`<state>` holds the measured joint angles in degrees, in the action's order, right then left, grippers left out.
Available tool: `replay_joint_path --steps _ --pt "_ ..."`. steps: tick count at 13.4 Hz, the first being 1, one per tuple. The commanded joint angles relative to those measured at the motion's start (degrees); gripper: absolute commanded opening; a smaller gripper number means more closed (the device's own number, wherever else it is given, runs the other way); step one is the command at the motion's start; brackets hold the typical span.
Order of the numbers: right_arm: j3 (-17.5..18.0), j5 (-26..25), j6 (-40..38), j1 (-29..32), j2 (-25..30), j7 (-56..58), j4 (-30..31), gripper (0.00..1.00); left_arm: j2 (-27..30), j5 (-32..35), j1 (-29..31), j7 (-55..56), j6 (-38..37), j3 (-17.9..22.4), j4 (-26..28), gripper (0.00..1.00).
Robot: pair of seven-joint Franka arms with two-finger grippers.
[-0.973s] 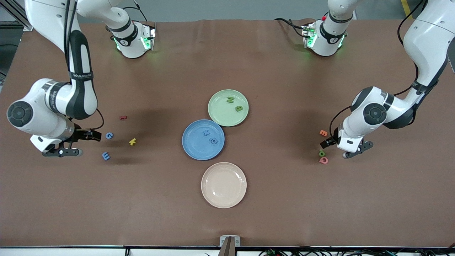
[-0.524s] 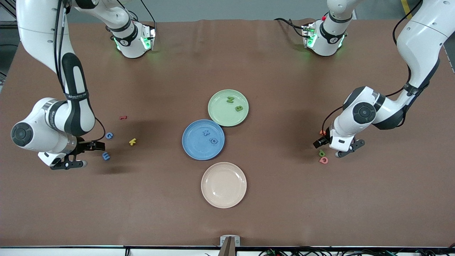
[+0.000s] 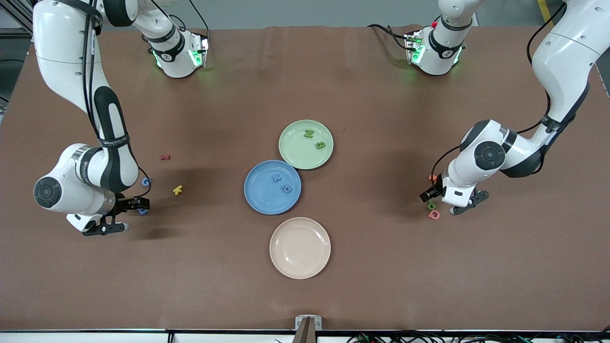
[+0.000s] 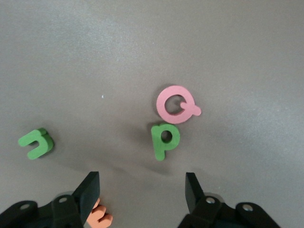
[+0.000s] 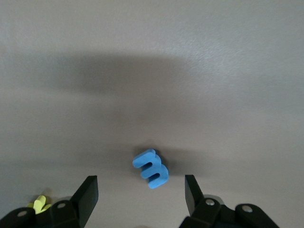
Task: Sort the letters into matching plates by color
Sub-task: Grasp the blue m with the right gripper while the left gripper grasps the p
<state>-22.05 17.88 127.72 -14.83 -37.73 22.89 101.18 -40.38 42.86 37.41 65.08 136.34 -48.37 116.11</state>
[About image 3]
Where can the blue foam letter G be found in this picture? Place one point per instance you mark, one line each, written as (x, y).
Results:
(147, 185)

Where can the green foam letter B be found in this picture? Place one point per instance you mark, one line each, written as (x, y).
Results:
(320, 146)

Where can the green foam letter N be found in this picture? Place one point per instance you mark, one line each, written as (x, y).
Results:
(309, 134)

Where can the blue foam letter p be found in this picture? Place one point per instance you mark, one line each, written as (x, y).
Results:
(284, 186)

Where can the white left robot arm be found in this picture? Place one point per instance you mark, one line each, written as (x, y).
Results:
(567, 57)

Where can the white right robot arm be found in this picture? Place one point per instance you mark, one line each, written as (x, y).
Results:
(66, 47)

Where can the pink foam letter Q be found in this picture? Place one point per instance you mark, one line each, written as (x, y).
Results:
(429, 215)

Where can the brown table cover mat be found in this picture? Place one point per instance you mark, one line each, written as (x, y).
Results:
(143, 276)

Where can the blue plate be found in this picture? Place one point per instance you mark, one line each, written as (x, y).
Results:
(267, 200)

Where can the green plate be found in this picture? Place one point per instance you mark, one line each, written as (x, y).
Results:
(295, 152)

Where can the beige plate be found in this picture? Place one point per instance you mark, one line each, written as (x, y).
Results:
(300, 247)

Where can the grey metal bracket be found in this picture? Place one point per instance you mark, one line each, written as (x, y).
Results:
(300, 324)

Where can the beige camera post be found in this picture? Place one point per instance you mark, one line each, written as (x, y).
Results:
(305, 336)

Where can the aluminium frame profile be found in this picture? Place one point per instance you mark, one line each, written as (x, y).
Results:
(19, 15)

